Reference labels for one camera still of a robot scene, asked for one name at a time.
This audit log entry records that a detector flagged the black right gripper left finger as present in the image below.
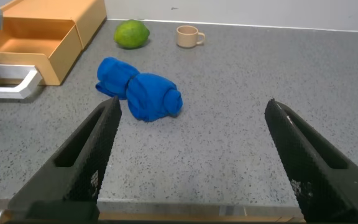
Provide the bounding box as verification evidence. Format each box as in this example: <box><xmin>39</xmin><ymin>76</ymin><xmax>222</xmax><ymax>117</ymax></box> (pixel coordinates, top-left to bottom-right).
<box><xmin>7</xmin><ymin>96</ymin><xmax>122</xmax><ymax>215</ymax></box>

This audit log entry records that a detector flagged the blue rolled cloth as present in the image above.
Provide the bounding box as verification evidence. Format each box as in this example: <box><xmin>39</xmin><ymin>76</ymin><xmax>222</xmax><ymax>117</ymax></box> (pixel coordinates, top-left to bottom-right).
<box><xmin>95</xmin><ymin>57</ymin><xmax>183</xmax><ymax>123</ymax></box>

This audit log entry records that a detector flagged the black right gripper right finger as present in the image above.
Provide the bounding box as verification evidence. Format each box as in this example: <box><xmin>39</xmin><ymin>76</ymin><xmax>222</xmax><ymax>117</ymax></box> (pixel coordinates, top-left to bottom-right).
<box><xmin>264</xmin><ymin>98</ymin><xmax>358</xmax><ymax>223</ymax></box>

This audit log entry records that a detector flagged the yellow drawer cabinet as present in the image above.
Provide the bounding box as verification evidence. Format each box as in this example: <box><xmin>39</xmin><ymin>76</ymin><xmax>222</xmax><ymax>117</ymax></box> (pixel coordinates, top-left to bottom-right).
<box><xmin>0</xmin><ymin>0</ymin><xmax>108</xmax><ymax>50</ymax></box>

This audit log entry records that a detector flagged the beige cup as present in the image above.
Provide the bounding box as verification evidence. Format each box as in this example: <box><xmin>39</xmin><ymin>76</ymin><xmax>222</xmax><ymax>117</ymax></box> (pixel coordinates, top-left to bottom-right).
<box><xmin>175</xmin><ymin>25</ymin><xmax>206</xmax><ymax>49</ymax></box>

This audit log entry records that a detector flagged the yellow drawer with white handle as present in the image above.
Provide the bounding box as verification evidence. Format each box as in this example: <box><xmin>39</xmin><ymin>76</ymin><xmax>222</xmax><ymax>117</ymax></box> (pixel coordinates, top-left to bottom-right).
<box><xmin>0</xmin><ymin>17</ymin><xmax>83</xmax><ymax>100</ymax></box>

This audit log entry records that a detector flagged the green lime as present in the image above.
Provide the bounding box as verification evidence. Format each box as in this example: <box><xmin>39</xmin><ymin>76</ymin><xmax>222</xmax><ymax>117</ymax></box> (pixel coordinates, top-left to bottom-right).
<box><xmin>114</xmin><ymin>19</ymin><xmax>151</xmax><ymax>50</ymax></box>

